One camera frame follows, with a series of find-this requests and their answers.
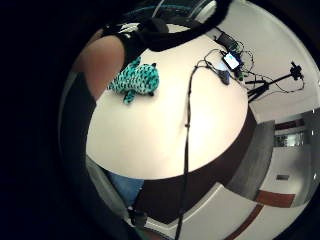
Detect black tripod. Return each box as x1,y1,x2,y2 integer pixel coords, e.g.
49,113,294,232
244,73,295,103

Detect black camera on tripod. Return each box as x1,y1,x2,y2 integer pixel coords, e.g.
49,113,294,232
289,61,305,81

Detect long black cable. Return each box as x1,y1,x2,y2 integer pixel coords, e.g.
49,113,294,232
173,49,228,240

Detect smartphone with lit screen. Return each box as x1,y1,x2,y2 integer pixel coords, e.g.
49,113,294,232
222,51,242,71

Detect black power adapter box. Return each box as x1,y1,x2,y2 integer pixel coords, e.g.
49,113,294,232
215,30,240,50

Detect teal and black soft toy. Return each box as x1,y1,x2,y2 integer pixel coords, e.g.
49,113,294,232
107,56,160,105

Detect thin black tangled cables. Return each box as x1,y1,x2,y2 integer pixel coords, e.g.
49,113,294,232
237,40,306,95

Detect the person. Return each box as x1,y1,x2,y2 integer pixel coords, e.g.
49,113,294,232
58,71,148,240

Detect dark blue handheld device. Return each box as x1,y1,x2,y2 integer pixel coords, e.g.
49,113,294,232
214,61,232,86

